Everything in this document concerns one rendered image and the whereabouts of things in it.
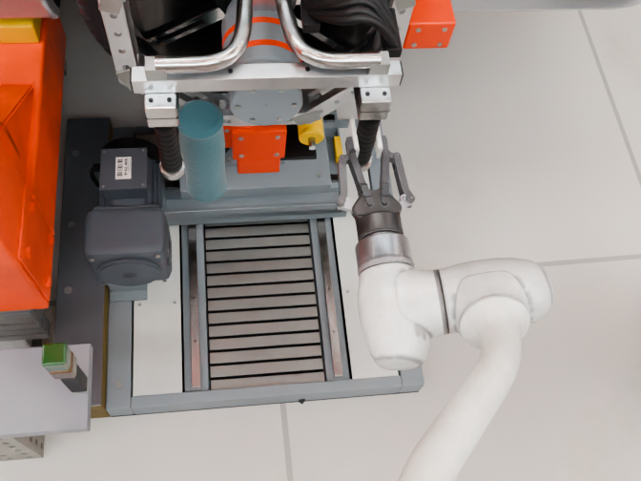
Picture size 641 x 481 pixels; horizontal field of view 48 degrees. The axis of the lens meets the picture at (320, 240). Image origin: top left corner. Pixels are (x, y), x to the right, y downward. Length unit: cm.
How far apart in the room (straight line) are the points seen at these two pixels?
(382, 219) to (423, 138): 119
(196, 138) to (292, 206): 62
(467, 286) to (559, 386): 106
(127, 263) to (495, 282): 88
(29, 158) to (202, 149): 32
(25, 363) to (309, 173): 86
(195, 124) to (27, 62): 40
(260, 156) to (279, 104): 40
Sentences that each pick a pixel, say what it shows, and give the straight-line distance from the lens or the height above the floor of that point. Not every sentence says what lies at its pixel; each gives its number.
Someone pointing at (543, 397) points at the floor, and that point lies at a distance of 208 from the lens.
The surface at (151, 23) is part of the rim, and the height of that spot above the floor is 74.
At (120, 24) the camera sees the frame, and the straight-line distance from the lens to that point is 134.
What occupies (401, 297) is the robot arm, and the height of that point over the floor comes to 89.
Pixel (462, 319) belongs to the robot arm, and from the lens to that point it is 107.
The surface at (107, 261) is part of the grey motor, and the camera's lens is 167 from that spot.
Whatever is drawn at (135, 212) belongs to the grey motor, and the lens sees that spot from 168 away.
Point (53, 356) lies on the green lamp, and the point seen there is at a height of 66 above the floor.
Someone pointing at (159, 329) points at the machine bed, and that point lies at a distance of 191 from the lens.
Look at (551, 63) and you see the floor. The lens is 266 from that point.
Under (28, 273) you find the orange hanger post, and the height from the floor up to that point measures 67.
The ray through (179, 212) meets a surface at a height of 17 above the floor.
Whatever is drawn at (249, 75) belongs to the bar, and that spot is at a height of 98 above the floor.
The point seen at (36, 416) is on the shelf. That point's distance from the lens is 151.
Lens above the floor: 187
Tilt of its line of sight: 64 degrees down
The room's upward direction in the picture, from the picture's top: 11 degrees clockwise
